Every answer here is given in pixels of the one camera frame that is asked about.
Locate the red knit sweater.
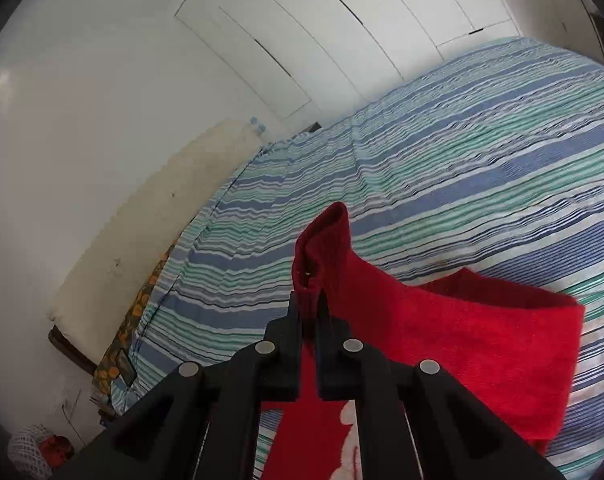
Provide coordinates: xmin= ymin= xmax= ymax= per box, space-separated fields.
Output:
xmin=292 ymin=203 xmax=585 ymax=452

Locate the orange floral bed sheet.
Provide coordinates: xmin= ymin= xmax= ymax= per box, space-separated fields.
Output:
xmin=93 ymin=240 xmax=177 ymax=396

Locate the cream padded headboard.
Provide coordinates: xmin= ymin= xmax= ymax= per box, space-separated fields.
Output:
xmin=48 ymin=119 xmax=263 ymax=374

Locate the striped blue green bedspread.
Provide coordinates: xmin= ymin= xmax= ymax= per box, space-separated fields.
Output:
xmin=111 ymin=38 xmax=604 ymax=479

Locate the white built-in wardrobe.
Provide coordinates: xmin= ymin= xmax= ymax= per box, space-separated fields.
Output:
xmin=176 ymin=0 xmax=518 ymax=134

